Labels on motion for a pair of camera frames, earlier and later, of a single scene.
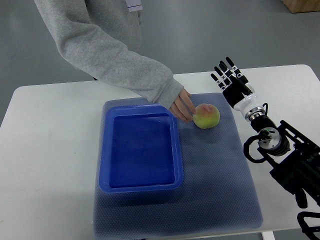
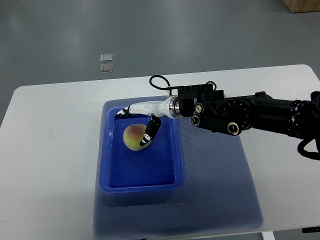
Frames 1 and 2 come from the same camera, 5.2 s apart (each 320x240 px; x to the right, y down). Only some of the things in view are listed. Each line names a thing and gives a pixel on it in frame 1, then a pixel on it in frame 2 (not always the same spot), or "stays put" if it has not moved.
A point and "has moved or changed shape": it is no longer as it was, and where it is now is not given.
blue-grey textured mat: [217, 193] stays put
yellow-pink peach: [207, 116] has moved or changed shape
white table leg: [268, 235] stays put
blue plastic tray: [140, 150] stays put
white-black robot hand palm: [233, 95] -> [169, 107]
